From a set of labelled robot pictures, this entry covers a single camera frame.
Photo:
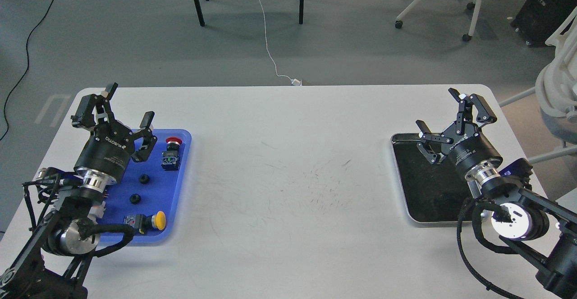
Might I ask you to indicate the black cabinet on casters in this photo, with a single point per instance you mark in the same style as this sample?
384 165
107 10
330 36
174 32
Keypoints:
538 19

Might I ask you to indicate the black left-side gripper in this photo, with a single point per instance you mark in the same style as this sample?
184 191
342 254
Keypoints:
111 145

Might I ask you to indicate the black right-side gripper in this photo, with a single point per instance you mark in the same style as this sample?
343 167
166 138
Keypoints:
463 143

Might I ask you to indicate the black left-side robot arm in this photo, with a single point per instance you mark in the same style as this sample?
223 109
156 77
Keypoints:
55 260

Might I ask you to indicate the red emergency stop button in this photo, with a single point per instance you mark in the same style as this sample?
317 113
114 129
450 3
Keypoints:
171 159

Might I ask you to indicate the black right-side robot arm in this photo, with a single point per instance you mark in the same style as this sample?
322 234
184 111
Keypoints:
507 216

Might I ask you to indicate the small black gear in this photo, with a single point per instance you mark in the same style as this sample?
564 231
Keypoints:
144 179
135 198

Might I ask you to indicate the silver metal tray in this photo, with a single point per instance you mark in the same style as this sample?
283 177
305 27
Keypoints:
432 194

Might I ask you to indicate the white chair at right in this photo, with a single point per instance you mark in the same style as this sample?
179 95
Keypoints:
556 91

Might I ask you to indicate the yellow push button switch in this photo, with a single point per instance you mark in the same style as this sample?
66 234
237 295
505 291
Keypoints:
142 223

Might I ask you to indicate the blue plastic tray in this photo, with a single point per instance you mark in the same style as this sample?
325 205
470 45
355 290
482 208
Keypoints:
160 194

